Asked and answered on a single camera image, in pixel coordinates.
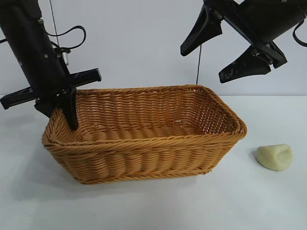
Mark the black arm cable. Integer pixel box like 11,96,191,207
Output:
47,25,86,50
292,20,307,46

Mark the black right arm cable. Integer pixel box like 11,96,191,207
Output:
292,20,307,46

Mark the pale egg yolk pastry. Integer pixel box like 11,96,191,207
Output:
256,143,294,172

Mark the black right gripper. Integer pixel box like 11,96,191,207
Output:
180,0,307,84

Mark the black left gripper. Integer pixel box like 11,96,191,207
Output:
0,19,103,131

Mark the woven wicker basket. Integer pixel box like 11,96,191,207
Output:
42,83,248,184

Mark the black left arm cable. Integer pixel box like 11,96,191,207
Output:
47,25,86,50

